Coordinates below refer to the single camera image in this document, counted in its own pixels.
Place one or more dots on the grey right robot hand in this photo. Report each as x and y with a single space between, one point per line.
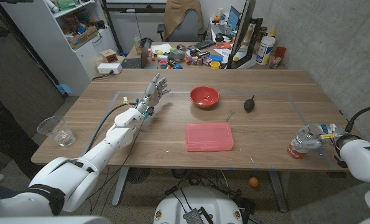
326 143

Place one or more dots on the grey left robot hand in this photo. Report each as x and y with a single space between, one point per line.
153 93

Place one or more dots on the red and white soup can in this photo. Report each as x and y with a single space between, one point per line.
295 151

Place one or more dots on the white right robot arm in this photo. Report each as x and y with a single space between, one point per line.
362 158

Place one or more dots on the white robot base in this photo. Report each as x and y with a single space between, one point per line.
203 202

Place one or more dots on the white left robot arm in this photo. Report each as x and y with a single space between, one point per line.
119 137

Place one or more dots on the pink cup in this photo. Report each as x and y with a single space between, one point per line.
163 64

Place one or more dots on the red bowl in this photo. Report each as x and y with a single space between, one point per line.
203 96

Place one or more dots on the yellow cup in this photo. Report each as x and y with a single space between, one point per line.
215 65

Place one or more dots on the pink plastic tray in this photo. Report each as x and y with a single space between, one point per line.
209 137

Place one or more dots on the clear glass cup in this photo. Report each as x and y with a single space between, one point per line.
60 135

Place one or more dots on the red cup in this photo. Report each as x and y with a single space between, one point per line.
281 50

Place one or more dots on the black laptop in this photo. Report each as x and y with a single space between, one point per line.
132 63

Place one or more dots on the wooden desk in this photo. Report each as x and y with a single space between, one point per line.
129 55

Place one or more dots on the grey tape roll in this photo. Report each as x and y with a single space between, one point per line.
177 54

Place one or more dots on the white power strip box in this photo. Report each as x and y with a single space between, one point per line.
109 68

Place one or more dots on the clear bottle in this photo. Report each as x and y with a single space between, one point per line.
137 45

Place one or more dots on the small wooden box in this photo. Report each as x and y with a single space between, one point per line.
108 56

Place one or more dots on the grey metal table leg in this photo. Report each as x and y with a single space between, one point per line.
120 186
278 193

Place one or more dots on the black keyboard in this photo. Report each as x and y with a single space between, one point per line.
203 44

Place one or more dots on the grey office chair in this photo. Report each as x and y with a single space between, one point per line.
186 28

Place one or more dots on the orange ball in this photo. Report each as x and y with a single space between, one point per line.
253 182

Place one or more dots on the black round grille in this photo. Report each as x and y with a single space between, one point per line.
138 175

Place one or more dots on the brown chair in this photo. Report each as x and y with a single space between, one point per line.
177 12

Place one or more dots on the black rubber air blower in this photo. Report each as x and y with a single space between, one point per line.
249 105

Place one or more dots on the black headphones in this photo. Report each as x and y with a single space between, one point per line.
222 38

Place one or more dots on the cardboard box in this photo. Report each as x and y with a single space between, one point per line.
82 39

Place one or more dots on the white shelf unit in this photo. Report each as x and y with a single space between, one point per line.
57 59

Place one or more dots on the blue tablet screen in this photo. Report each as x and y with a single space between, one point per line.
234 17

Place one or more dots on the black computer monitor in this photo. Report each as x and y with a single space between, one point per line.
243 28

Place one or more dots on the white canister with blue label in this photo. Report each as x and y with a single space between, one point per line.
264 49

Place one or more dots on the person in black trousers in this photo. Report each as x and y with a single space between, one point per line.
4 137

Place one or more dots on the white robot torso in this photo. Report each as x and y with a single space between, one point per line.
48 220

